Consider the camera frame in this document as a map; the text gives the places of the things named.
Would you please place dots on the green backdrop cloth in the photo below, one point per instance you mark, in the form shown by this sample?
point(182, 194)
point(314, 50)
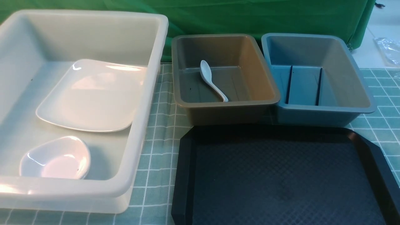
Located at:
point(346, 19)

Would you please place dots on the green checked tablecloth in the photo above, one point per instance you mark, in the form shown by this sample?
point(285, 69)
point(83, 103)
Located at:
point(153, 188)

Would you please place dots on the black plastic tray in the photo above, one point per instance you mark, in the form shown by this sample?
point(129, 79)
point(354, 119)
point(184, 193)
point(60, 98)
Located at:
point(260, 174)

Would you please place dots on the large white plastic bin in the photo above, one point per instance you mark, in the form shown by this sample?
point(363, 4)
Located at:
point(30, 39)

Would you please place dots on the brown plastic bin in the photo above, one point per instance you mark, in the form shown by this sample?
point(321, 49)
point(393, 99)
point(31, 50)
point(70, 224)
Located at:
point(238, 69)

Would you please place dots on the clear plastic bag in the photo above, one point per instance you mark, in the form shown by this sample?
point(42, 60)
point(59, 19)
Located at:
point(389, 49)

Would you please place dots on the white small dish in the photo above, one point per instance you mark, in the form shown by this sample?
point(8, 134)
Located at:
point(64, 157)

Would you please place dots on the large white rectangular plate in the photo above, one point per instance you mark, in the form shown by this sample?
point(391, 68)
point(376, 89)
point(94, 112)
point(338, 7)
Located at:
point(95, 96)

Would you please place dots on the white ceramic spoon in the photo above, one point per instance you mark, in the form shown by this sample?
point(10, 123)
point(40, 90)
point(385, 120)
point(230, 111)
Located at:
point(206, 75)

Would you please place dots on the blue plastic bin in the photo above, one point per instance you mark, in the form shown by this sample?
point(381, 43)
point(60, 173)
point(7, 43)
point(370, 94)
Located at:
point(344, 94)

